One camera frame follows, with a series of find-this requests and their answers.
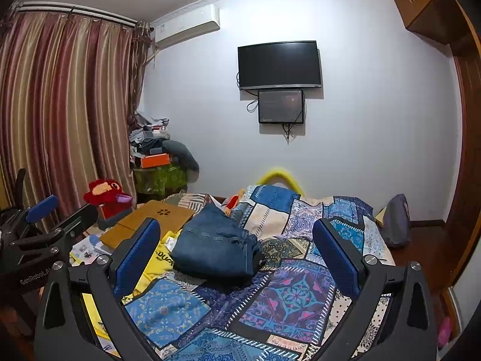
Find green cloth covered table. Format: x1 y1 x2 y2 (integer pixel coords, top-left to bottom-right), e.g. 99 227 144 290
133 163 188 198

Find yellow printed cloth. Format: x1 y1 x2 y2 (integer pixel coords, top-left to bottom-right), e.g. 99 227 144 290
71 229 181 350

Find striped brown curtain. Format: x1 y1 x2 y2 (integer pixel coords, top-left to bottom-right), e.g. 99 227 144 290
0 11 151 234

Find white curtain rod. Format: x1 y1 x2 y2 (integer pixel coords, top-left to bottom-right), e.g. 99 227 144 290
11 2 138 27

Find black wall television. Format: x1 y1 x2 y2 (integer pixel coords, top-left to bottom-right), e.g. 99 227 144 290
237 41 323 91

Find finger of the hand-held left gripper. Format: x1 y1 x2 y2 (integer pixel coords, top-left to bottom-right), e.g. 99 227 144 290
0 195 59 249
45 203 99 251

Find small pink toy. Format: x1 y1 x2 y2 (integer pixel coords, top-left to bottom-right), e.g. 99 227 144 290
436 316 452 348

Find pile of papers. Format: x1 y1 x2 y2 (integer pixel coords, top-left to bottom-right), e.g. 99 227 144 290
128 112 171 159

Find orange box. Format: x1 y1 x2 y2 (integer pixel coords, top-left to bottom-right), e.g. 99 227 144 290
140 153 170 168

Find grey bag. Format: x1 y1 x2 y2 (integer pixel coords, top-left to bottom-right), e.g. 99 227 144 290
383 193 411 249

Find blue patchwork blanket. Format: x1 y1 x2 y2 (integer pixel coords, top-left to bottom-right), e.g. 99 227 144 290
124 184 395 361

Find white air conditioner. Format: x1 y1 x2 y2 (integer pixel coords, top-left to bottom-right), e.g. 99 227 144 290
152 4 220 49

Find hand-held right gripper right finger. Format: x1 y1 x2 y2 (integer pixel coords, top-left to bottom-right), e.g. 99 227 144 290
312 218 438 361

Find orange printed cloth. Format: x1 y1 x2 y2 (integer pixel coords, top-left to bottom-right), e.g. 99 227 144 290
225 193 245 211

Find printed magazines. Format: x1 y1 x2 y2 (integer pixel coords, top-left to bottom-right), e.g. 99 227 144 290
71 235 113 266

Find yellow hoop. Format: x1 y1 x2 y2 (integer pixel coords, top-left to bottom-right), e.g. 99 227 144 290
256 167 305 198

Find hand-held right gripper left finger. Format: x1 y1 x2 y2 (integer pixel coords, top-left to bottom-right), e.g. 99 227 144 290
34 218 162 361

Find grey garment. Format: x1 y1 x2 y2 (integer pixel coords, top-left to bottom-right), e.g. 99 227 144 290
161 140 200 175

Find striped cushion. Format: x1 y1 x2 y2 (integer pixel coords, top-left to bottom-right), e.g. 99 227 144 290
165 192 211 211

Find blue denim jeans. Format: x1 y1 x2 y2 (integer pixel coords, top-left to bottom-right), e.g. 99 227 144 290
171 204 264 281

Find small wall monitor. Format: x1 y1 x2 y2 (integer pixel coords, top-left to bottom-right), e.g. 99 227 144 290
258 89 305 125

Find red plush toy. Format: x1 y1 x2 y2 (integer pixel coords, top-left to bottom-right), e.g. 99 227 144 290
83 179 134 221

